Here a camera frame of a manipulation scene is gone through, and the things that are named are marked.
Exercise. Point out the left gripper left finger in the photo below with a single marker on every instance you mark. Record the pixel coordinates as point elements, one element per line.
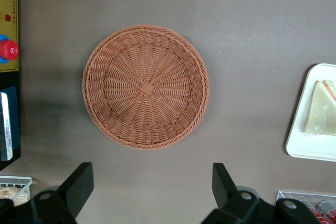
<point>76,190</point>

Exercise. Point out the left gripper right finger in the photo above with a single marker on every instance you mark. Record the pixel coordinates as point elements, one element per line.
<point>223,187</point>

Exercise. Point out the triangle sandwich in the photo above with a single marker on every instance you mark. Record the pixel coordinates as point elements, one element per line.
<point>324,111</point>

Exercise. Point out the beige plastic serving tray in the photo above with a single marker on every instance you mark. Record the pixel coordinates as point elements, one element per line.
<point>296,140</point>

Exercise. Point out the round brown wicker basket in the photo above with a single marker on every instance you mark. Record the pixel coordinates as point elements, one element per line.
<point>145,87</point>

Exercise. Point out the clear-wrapped cracker packet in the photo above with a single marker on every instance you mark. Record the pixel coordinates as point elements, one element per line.
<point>13,195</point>

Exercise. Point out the clear acrylic bottle rack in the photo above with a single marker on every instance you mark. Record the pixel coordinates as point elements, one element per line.
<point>288,194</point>

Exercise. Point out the silver metal bar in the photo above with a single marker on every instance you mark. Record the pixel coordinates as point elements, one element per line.
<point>5,129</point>

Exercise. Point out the black yellow control box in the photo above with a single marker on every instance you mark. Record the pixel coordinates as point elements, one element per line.
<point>10,77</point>

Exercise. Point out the red emergency stop button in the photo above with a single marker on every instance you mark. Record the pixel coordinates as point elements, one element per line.
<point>8,49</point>

